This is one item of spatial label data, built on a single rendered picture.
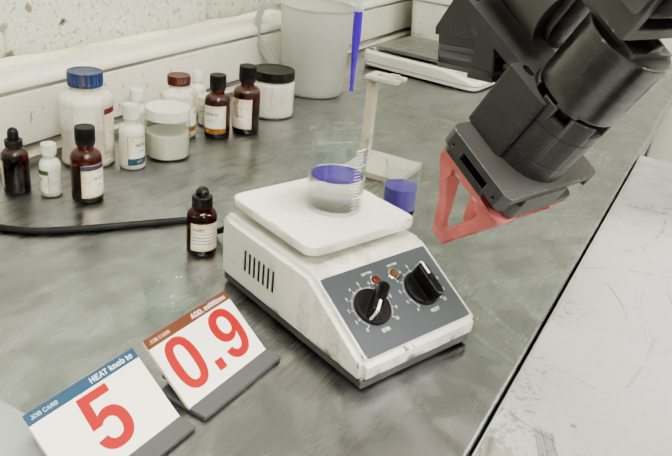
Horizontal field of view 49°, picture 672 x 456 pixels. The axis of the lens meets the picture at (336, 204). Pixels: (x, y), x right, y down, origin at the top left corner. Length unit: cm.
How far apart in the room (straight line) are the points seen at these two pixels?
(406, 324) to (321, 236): 10
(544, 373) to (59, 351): 39
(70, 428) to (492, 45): 36
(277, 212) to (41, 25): 49
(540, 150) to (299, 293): 23
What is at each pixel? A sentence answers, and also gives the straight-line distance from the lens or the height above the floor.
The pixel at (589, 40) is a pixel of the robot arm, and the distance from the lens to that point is 46.
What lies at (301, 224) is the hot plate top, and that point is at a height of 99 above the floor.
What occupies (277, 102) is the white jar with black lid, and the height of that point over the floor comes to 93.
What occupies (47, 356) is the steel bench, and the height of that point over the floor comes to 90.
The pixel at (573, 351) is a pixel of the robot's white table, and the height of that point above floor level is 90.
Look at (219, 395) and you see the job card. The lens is 56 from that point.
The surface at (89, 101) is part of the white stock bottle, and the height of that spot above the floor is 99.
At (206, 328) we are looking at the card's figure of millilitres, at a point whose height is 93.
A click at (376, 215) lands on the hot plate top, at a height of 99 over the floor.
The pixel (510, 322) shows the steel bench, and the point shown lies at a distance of 70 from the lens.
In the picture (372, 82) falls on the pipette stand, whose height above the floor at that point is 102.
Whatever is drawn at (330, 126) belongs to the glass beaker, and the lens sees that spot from 65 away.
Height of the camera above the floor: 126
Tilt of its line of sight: 24 degrees down
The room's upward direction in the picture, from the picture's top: 6 degrees clockwise
